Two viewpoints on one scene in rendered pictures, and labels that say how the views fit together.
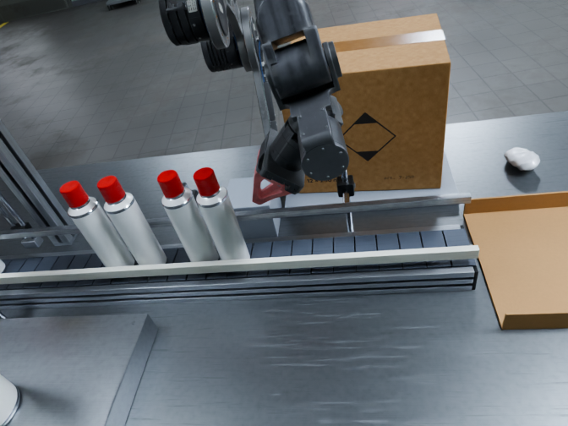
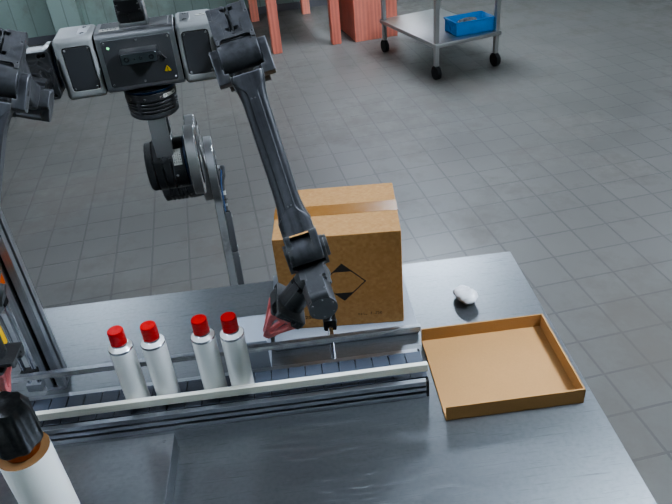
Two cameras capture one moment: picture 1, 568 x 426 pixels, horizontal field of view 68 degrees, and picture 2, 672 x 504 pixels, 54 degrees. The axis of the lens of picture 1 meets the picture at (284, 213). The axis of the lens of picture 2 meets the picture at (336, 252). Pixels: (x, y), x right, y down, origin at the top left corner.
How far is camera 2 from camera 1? 0.76 m
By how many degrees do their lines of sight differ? 15
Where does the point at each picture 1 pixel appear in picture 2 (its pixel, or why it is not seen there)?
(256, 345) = (267, 450)
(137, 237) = (164, 369)
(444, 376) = (407, 454)
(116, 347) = (154, 460)
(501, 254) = (448, 369)
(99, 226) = (133, 362)
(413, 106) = (377, 259)
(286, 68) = (297, 252)
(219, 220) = (237, 351)
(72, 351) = (115, 467)
